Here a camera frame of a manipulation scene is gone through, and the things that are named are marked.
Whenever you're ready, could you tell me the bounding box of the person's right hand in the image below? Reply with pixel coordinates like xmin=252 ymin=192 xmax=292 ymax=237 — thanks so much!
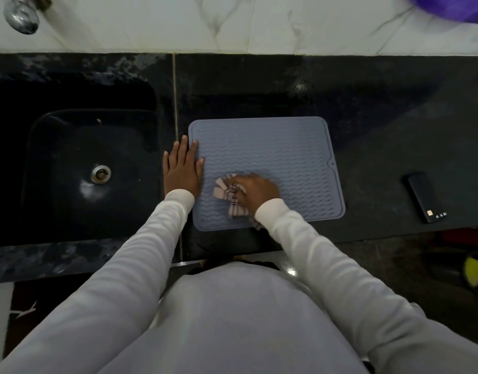
xmin=231 ymin=173 xmax=283 ymax=215

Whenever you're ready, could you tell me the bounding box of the person's left hand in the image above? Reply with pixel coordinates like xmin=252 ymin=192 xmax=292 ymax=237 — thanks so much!
xmin=163 ymin=135 xmax=206 ymax=198

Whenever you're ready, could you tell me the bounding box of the checked dish cloth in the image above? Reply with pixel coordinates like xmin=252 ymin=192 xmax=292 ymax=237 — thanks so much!
xmin=213 ymin=173 xmax=264 ymax=231

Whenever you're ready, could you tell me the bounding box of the grey silicone drying mat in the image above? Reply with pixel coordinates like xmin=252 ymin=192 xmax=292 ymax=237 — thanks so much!
xmin=188 ymin=116 xmax=346 ymax=232

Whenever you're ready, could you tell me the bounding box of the person's left forearm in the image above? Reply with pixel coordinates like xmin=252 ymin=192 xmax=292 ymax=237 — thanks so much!
xmin=0 ymin=189 xmax=196 ymax=374

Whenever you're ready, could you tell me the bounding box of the person's right forearm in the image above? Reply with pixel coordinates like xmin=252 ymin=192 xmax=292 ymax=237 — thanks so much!
xmin=255 ymin=198 xmax=478 ymax=374

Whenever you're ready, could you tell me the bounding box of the metal sink drain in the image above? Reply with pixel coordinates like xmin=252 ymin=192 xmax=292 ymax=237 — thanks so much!
xmin=91 ymin=164 xmax=112 ymax=184

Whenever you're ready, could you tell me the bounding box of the black stone sink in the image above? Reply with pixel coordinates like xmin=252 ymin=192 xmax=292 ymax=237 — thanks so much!
xmin=0 ymin=72 xmax=163 ymax=248

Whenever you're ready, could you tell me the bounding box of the person's white shirt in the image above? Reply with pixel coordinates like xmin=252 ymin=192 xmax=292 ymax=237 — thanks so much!
xmin=98 ymin=262 xmax=371 ymax=374

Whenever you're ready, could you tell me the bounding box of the black phone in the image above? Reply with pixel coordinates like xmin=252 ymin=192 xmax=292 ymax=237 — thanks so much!
xmin=402 ymin=171 xmax=449 ymax=225

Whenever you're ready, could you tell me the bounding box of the chrome faucet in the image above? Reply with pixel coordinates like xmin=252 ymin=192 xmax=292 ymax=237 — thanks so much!
xmin=3 ymin=0 xmax=53 ymax=35

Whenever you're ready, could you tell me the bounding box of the yellow sponge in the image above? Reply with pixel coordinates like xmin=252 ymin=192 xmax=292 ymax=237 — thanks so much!
xmin=462 ymin=256 xmax=478 ymax=289

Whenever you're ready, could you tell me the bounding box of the purple plastic tub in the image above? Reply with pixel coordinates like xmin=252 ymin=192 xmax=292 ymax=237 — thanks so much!
xmin=403 ymin=0 xmax=478 ymax=25

